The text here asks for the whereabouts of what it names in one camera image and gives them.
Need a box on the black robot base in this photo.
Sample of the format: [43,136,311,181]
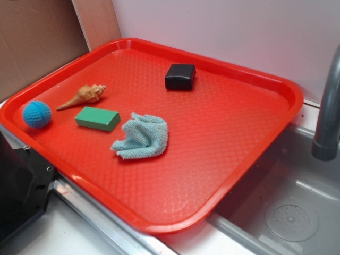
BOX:
[1,134,57,245]

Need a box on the light blue cloth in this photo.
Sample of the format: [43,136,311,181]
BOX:
[110,113,168,160]

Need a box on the red plastic tray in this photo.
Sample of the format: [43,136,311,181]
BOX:
[1,39,303,234]

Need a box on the black rectangular box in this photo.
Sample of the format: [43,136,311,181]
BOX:
[165,64,196,90]

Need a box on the green rectangular block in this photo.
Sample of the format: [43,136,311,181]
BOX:
[75,107,121,132]

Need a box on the tan spiral seashell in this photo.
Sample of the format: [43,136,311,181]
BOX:
[56,84,106,111]

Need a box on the blue knitted ball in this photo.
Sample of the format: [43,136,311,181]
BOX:
[22,101,52,129]

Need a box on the grey sink basin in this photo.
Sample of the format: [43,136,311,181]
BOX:
[162,125,339,254]

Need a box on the round sink drain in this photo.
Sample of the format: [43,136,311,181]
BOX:
[265,199,319,242]

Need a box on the grey metal faucet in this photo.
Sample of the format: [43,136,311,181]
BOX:
[311,48,339,161]

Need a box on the brown cardboard panel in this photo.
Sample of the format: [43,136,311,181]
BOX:
[1,1,88,101]

